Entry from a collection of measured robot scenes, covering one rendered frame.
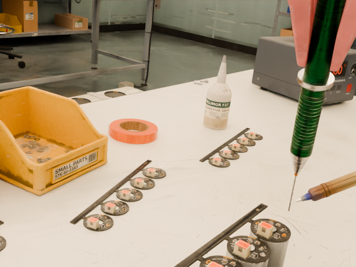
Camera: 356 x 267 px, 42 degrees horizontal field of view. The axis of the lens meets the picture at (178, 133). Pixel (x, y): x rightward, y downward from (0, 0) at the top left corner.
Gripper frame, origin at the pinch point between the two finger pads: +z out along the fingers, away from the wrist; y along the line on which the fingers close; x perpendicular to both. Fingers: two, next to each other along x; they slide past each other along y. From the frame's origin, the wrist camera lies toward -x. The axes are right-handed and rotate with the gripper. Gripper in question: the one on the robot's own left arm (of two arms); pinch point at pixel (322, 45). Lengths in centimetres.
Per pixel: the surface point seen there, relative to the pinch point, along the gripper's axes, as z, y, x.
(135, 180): 21.5, 15.1, -10.4
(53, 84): 165, 192, -224
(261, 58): 31, 12, -57
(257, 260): 12.0, 1.2, 2.4
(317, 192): 10.1, -1.2, -1.9
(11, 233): 18.5, 20.3, 1.1
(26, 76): 166, 220, -230
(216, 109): 25.8, 13.0, -31.0
